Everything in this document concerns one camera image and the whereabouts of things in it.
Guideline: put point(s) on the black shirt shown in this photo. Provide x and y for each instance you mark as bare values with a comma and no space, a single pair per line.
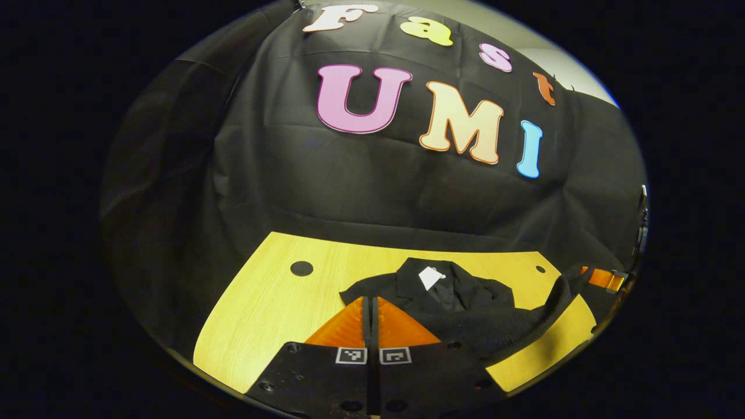
477,326

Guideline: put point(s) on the black backdrop cloth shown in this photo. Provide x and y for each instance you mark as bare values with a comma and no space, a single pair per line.
349,186

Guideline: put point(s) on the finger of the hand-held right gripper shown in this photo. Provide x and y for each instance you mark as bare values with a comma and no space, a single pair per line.
605,279

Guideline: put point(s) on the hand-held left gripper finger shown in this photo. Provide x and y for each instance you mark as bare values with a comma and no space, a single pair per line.
365,326
375,326

